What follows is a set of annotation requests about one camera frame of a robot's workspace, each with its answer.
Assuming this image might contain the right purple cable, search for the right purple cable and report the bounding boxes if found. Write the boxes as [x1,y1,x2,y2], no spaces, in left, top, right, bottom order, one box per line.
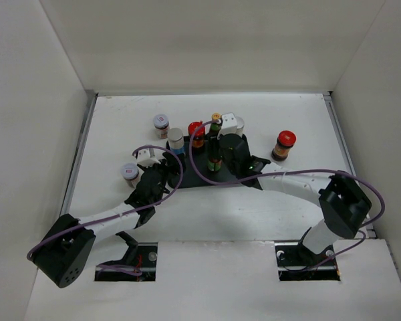
[188,116,386,268]

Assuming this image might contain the purple cable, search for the purple cable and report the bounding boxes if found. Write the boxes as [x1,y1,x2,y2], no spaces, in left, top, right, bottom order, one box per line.
[27,144,184,276]
[188,116,386,268]

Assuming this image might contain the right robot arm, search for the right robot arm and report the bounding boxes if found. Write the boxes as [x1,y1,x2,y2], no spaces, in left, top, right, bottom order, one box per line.
[218,134,372,265]

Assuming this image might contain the white lid jar front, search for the white lid jar front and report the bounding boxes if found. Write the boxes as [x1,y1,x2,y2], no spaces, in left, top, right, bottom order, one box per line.
[120,163,141,188]

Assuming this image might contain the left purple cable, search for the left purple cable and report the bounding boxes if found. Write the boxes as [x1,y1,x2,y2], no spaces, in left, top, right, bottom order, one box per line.
[27,144,184,276]

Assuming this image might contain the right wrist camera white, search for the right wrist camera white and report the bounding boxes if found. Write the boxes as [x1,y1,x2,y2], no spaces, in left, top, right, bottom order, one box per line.
[217,112,237,139]

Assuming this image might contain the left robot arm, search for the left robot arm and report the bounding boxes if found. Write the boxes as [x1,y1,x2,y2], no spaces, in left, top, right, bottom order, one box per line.
[27,150,185,288]

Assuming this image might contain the silver lid white jar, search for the silver lid white jar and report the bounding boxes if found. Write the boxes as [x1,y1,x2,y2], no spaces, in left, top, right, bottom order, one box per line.
[167,128,185,154]

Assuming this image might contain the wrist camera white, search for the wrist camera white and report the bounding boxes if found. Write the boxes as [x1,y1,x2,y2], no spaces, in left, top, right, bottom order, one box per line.
[135,148,160,167]
[217,112,237,139]

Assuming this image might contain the yellow cap chili bottle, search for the yellow cap chili bottle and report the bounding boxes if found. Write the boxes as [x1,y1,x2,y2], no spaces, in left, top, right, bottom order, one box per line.
[209,113,222,137]

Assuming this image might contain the red lid sauce jar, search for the red lid sauce jar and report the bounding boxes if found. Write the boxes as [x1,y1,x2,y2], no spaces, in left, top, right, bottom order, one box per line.
[188,121,205,154]

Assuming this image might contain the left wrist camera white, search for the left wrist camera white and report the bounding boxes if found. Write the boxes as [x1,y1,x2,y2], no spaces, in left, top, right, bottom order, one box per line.
[135,148,160,167]

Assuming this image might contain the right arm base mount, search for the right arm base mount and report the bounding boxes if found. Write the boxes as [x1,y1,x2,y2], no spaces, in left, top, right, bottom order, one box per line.
[275,242,340,282]

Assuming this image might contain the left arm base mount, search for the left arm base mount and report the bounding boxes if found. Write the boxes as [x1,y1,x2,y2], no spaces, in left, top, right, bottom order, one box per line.
[94,231,158,282]

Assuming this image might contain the black plastic tray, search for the black plastic tray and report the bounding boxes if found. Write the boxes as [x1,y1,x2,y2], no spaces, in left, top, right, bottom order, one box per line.
[180,134,261,189]

